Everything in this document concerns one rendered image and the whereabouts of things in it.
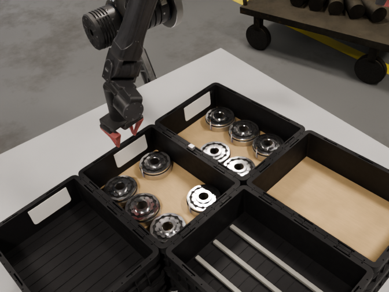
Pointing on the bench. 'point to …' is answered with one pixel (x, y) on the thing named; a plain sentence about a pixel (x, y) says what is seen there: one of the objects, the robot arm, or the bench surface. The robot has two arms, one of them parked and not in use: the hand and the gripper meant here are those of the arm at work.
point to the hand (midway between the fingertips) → (125, 138)
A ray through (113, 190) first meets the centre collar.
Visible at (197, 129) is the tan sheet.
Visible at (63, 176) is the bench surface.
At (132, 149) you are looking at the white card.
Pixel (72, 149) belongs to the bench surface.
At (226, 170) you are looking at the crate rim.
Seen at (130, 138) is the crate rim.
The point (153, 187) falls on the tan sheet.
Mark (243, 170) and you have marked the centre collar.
